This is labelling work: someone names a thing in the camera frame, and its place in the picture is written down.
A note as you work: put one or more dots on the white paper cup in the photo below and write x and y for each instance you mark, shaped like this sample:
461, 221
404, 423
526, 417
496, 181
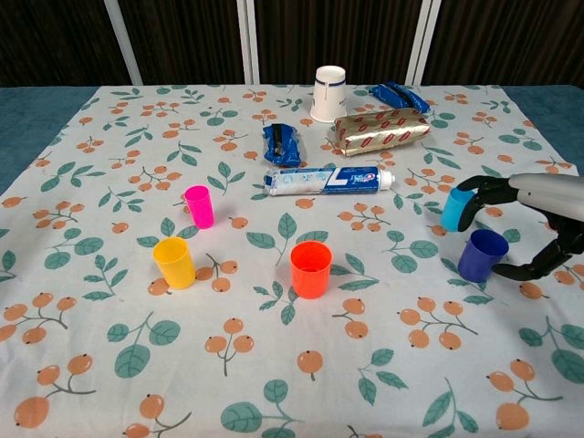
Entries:
328, 98

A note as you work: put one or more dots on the teal table cover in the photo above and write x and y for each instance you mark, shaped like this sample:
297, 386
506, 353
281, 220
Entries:
552, 102

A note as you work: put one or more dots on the yellow plastic cup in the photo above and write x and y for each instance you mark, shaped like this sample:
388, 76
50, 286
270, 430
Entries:
175, 269

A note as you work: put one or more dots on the white screen frame post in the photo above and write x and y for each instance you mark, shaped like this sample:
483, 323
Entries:
423, 41
246, 41
122, 41

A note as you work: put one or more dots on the blue snack packet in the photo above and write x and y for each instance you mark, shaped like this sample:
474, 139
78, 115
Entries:
388, 93
287, 150

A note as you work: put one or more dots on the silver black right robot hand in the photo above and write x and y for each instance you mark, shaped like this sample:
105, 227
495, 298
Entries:
547, 191

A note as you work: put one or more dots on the blue white toothpaste tube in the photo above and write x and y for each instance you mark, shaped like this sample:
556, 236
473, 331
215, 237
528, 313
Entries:
328, 180

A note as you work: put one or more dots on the light blue plastic cup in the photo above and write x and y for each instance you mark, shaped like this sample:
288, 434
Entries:
451, 212

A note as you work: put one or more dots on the gold foil wrapped package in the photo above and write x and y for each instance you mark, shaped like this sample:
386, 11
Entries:
383, 132

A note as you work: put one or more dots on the floral leaf print tablecloth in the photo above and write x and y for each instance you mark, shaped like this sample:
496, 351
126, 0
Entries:
274, 365

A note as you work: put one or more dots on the pink plastic cup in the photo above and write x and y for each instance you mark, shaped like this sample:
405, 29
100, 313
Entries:
201, 210

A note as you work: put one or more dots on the orange plastic cup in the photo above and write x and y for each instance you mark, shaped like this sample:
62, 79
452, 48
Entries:
310, 278

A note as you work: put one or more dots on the dark blue plastic cup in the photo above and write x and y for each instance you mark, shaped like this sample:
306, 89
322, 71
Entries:
479, 260

